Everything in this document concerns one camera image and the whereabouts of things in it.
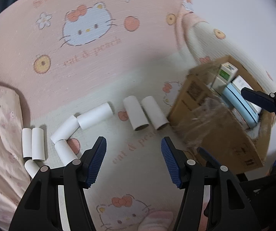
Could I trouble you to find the white carton with blue edge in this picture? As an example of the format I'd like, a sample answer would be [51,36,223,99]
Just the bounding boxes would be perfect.
[231,75,252,90]

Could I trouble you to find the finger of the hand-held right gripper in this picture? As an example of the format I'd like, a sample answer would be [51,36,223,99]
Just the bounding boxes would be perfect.
[241,85,276,150]
[197,147,224,168]

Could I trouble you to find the pink cat printed blanket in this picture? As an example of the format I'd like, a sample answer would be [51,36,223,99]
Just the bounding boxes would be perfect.
[0,0,276,231]

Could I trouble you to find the plain white carton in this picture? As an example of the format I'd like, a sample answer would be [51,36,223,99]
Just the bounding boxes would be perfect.
[211,74,228,95]

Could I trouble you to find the green and white carton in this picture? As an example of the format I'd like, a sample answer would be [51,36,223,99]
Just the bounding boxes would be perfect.
[218,63,239,83]

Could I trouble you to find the white hollow cardboard tube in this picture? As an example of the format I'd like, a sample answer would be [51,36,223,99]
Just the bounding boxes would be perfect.
[77,102,115,130]
[54,139,81,167]

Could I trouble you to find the group of white cardboard tubes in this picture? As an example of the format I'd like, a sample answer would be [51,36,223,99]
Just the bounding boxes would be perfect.
[22,95,170,177]

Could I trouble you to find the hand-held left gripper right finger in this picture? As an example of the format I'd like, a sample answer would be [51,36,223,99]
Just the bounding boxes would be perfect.
[161,137,255,231]

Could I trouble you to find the pale pink floral cloth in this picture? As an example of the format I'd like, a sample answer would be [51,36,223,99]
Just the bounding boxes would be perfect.
[0,79,31,231]

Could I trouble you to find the light blue flat box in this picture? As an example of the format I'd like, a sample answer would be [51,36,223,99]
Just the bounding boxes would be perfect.
[222,83,260,130]

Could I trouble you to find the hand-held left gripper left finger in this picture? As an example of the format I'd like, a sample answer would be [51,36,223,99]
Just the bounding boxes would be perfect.
[9,137,107,231]

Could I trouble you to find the brown cardboard box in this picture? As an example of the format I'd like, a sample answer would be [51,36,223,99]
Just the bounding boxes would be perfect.
[167,55,272,174]

